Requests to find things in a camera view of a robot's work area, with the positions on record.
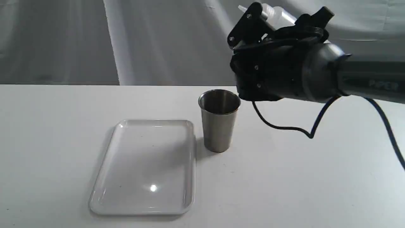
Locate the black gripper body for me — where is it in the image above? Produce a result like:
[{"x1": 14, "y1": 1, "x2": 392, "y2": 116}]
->
[{"x1": 230, "y1": 27, "x2": 317, "y2": 102}]

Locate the translucent squeeze bottle amber liquid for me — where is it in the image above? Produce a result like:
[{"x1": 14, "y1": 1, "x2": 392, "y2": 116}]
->
[{"x1": 238, "y1": 3, "x2": 331, "y2": 45}]

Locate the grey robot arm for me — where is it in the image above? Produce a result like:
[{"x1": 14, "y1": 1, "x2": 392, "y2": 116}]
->
[{"x1": 227, "y1": 2, "x2": 405, "y2": 104}]

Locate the stainless steel cup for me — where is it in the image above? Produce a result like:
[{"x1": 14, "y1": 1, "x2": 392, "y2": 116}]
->
[{"x1": 198, "y1": 89, "x2": 241, "y2": 153}]

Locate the white plastic tray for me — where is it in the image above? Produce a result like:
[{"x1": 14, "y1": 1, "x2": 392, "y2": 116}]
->
[{"x1": 89, "y1": 119, "x2": 196, "y2": 216}]

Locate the grey fabric backdrop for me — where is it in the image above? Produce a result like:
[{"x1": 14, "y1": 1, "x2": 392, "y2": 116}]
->
[{"x1": 0, "y1": 0, "x2": 405, "y2": 86}]

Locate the black cable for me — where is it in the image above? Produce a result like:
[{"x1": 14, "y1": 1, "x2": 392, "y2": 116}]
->
[{"x1": 252, "y1": 95, "x2": 405, "y2": 171}]

